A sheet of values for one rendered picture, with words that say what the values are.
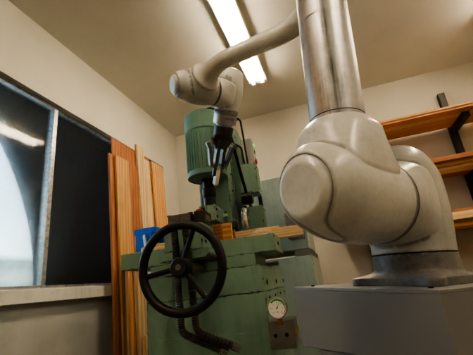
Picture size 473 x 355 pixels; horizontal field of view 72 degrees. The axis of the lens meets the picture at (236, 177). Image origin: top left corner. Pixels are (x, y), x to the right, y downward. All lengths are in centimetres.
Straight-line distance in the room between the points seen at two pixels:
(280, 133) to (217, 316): 299
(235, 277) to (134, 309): 156
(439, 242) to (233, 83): 83
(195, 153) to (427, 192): 98
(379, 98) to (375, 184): 355
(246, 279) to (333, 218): 71
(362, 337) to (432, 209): 25
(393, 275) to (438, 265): 8
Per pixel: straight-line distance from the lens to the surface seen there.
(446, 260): 70
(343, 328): 69
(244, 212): 144
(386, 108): 399
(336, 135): 54
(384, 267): 70
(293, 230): 131
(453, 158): 330
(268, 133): 397
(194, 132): 145
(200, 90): 111
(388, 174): 56
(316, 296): 73
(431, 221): 67
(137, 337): 264
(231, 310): 118
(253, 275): 116
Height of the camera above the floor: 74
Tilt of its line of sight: 18 degrees up
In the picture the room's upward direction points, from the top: 7 degrees counter-clockwise
